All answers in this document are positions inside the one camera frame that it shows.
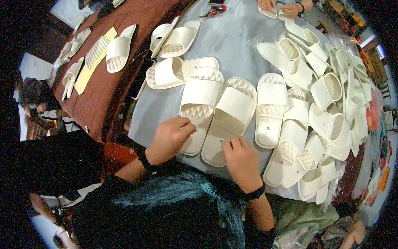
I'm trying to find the person's right hand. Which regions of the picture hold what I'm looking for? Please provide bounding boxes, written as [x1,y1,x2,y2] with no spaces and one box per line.
[221,136,265,194]

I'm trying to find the person's left hand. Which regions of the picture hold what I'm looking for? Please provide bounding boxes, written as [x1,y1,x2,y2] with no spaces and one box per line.
[145,116,197,166]

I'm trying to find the white quilted slide slipper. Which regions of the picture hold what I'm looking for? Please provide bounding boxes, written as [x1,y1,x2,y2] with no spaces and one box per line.
[57,27,91,66]
[159,21,201,59]
[179,67,224,156]
[258,4,294,22]
[255,73,290,149]
[106,24,137,73]
[146,57,220,90]
[150,16,180,59]
[201,77,258,168]
[62,57,85,101]

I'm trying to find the black wrist band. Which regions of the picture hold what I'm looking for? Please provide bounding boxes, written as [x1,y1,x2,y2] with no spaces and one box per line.
[138,149,157,172]
[243,183,266,201]

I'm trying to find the white plastic strip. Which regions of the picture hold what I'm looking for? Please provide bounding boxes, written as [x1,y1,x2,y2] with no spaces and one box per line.
[132,78,148,101]

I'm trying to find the grey plastic table sheet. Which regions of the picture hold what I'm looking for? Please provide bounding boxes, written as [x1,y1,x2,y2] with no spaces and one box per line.
[128,0,374,203]

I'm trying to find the person's body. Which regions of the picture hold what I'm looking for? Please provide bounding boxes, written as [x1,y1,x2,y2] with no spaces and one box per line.
[9,131,277,249]

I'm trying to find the heap of white slippers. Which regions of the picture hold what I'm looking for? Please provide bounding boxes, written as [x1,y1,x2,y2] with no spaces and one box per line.
[257,19,377,206]

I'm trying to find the brown tablecloth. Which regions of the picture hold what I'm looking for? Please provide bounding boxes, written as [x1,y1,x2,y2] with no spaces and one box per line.
[51,0,196,144]

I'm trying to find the clear plastic bags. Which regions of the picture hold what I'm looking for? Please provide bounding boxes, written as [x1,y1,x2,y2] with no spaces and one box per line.
[320,162,347,213]

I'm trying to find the yellow paper sheet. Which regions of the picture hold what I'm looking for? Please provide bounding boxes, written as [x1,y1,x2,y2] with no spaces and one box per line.
[74,26,118,95]

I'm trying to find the white ribbed slipper sole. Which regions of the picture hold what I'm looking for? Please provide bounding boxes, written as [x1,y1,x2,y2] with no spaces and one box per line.
[85,35,109,70]

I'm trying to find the red bag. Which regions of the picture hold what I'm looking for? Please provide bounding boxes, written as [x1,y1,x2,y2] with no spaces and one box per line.
[365,90,383,131]

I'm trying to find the red-handled hand tool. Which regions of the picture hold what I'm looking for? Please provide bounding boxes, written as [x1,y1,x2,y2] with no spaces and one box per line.
[199,5,227,19]

